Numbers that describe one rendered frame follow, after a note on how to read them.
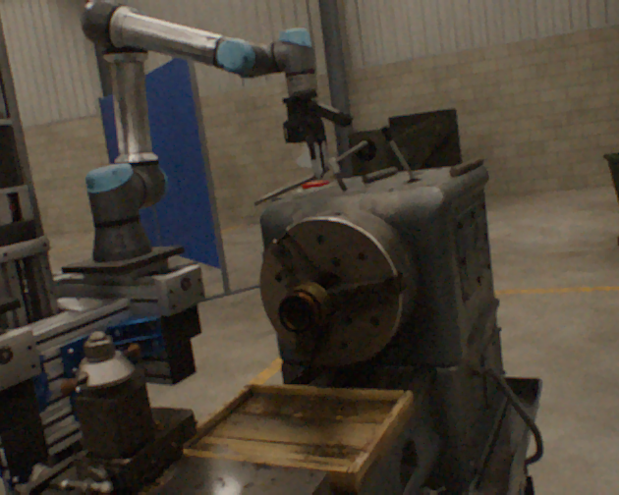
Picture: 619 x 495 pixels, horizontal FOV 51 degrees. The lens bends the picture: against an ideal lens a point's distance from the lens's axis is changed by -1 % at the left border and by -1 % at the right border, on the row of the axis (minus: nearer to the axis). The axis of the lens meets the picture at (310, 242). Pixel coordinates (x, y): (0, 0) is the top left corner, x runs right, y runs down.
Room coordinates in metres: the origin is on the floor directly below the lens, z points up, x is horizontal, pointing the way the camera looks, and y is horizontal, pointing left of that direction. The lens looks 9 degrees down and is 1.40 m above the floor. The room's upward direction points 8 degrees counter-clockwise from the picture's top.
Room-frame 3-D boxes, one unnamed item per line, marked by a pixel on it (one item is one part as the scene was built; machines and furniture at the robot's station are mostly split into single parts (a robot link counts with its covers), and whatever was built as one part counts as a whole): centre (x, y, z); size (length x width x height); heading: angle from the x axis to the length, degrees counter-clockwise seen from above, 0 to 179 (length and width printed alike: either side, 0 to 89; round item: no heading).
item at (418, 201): (1.71, -0.20, 1.06); 0.59 x 0.48 x 0.39; 154
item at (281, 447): (1.11, 0.08, 0.89); 0.36 x 0.30 x 0.04; 64
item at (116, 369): (0.84, 0.30, 1.13); 0.08 x 0.08 x 0.03
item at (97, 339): (0.84, 0.30, 1.17); 0.04 x 0.04 x 0.03
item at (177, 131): (7.93, 1.80, 1.18); 4.12 x 0.80 x 2.35; 28
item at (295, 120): (1.65, -0.03, 1.44); 0.09 x 0.08 x 0.12; 64
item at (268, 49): (1.66, 0.07, 1.60); 0.11 x 0.11 x 0.08; 73
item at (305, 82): (1.65, -0.03, 1.52); 0.08 x 0.08 x 0.05
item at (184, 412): (0.86, 0.29, 0.99); 0.20 x 0.10 x 0.05; 154
